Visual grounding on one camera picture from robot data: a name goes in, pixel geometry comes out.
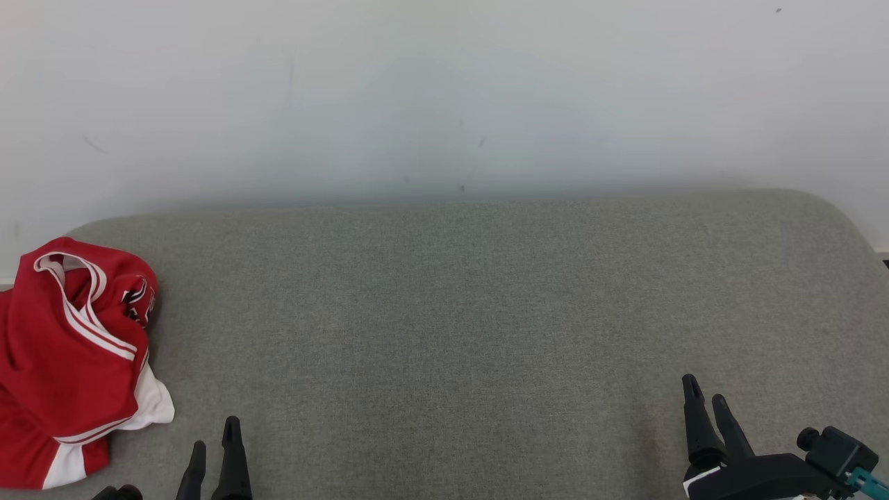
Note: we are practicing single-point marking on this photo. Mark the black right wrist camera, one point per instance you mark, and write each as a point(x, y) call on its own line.
point(840, 451)

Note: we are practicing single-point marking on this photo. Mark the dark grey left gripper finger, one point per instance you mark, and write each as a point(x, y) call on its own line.
point(194, 472)
point(233, 465)

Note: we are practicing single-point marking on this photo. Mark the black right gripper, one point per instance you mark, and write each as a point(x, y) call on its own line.
point(764, 479)

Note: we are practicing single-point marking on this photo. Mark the red white sports jersey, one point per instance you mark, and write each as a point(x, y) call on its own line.
point(69, 347)

